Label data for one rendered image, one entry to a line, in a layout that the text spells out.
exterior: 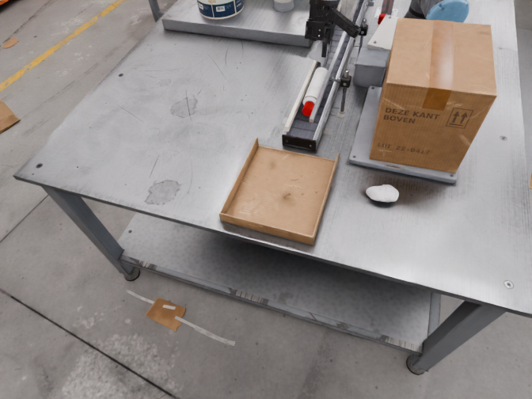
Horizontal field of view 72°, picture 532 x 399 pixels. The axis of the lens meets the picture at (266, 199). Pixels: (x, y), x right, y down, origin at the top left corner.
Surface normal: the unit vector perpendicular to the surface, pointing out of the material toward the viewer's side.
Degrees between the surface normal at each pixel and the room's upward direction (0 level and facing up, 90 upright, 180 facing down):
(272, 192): 0
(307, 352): 0
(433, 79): 0
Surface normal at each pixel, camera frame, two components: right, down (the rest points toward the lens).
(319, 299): -0.07, -0.60
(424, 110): -0.29, 0.79
